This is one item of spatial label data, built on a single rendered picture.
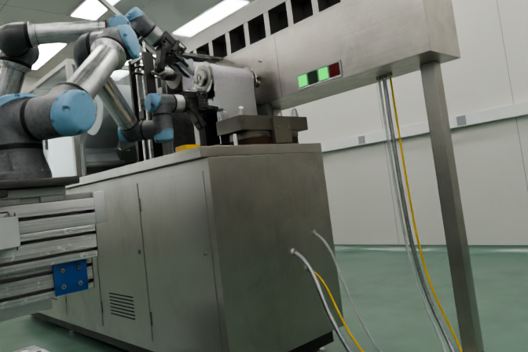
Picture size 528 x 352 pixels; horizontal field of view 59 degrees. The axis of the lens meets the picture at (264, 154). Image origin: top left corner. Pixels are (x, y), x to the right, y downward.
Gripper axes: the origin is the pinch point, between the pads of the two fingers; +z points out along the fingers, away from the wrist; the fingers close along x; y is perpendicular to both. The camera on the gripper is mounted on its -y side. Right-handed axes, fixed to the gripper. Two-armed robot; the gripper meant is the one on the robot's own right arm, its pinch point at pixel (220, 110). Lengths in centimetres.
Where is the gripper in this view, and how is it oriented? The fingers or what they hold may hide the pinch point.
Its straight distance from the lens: 205.2
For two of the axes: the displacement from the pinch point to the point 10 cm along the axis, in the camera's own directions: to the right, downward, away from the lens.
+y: -1.2, -9.9, 0.8
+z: 7.3, -0.3, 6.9
